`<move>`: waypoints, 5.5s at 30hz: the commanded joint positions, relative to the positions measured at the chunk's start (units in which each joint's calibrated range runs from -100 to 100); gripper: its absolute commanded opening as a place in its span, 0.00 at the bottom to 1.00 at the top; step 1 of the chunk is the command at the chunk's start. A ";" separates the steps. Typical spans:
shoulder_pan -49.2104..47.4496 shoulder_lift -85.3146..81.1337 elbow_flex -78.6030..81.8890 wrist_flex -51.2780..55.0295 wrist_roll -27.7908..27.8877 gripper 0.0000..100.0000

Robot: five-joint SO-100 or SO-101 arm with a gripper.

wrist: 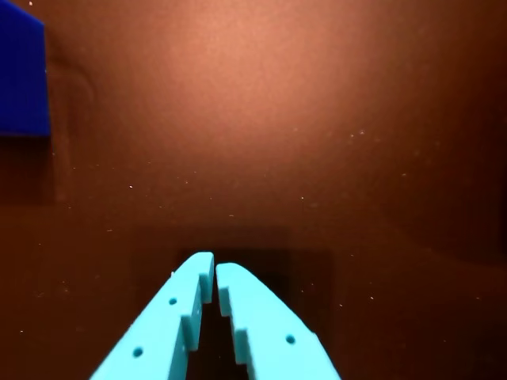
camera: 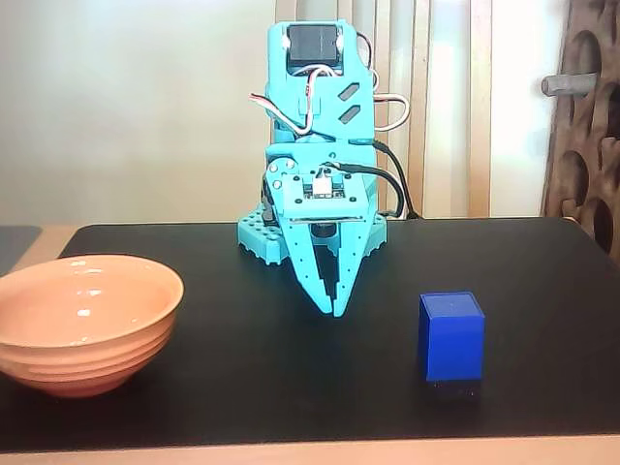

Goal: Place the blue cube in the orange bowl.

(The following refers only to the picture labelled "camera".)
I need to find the cyan gripper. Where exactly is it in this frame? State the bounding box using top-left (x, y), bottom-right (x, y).
top-left (263, 140), bottom-right (379, 319)

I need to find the blue cube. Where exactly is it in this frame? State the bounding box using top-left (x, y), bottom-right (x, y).
top-left (418, 290), bottom-right (486, 384)

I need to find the orange bowl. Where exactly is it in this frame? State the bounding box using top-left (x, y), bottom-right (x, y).
top-left (0, 255), bottom-right (185, 399)

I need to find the black mat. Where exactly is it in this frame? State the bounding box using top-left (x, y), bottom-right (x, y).
top-left (0, 217), bottom-right (620, 446)

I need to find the brown perforated wooden panel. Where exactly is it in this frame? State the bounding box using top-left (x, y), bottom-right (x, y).
top-left (540, 0), bottom-right (620, 267)

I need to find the cyan wrist camera mount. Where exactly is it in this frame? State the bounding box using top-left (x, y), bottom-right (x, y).
top-left (282, 164), bottom-right (368, 242)

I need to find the cyan perforated base plate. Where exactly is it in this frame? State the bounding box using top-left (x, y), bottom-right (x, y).
top-left (235, 202), bottom-right (389, 266)

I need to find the black camera cable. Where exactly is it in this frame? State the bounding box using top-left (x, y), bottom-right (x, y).
top-left (338, 162), bottom-right (407, 219)

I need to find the white servo wire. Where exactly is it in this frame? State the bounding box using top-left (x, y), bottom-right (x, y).
top-left (357, 33), bottom-right (412, 135)
top-left (249, 67), bottom-right (348, 141)

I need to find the grey handle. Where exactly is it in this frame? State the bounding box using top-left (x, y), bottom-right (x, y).
top-left (541, 73), bottom-right (598, 96)

